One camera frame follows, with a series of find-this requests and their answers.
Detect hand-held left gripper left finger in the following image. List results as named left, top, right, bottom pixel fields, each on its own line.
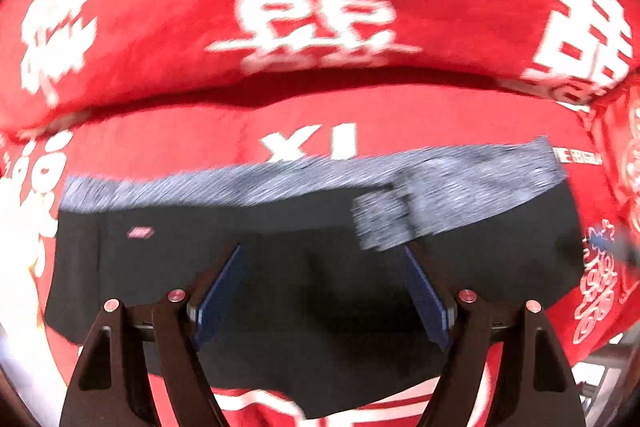
left=59, top=243, right=246, bottom=427

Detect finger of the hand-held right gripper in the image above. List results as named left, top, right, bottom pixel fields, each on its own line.
left=582, top=227, right=640, bottom=265

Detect red ornament-print pillow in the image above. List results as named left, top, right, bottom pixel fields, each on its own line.
left=575, top=92, right=640, bottom=363

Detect black pants with grey trim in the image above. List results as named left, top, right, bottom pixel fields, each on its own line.
left=44, top=134, right=588, bottom=420

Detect rolled red printed quilt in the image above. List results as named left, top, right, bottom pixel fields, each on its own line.
left=0, top=0, right=640, bottom=128

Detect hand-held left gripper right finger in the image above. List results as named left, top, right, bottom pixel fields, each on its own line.
left=402, top=244, right=586, bottom=427

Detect red printed blanket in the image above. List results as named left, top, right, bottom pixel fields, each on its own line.
left=0, top=84, right=640, bottom=427

